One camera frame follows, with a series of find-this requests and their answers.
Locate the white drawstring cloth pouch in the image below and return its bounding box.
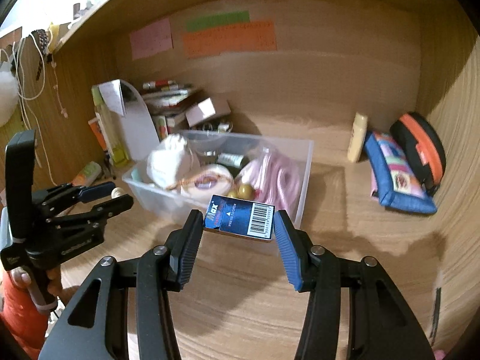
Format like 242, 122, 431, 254
146, 134, 199, 189

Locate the white lidded cup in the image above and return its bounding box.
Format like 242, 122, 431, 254
180, 164, 233, 204

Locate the blue patchwork pouch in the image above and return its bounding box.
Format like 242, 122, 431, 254
364, 131, 437, 215

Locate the cream small bottle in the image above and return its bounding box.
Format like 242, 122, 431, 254
346, 113, 368, 163

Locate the orange green lotion tube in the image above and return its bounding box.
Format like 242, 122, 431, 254
72, 161, 102, 187

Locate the green sticky note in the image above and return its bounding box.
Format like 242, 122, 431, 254
185, 10, 250, 33

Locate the pink rope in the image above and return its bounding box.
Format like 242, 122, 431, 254
233, 147, 303, 215

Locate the gold bells ornament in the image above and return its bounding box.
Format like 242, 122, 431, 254
227, 184, 256, 201

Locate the black orange round case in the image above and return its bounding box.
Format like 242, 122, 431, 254
390, 111, 447, 197

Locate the small pink white box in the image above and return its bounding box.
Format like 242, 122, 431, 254
185, 97, 231, 128

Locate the small seashell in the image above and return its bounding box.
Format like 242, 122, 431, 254
111, 187, 125, 199

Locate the blue staples box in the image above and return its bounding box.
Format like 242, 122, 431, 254
204, 195, 275, 242

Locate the left hand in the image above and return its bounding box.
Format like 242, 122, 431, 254
9, 265, 80, 307

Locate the white hanging cord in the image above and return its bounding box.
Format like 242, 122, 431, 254
10, 37, 57, 186

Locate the dark green small bottle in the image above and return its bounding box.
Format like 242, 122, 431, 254
216, 153, 250, 171

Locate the clear plastic storage bin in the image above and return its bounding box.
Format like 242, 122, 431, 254
122, 130, 314, 225

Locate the pink sticky note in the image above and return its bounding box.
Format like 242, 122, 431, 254
129, 18, 173, 60

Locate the orange sticky note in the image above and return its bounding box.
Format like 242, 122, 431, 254
182, 20, 277, 59

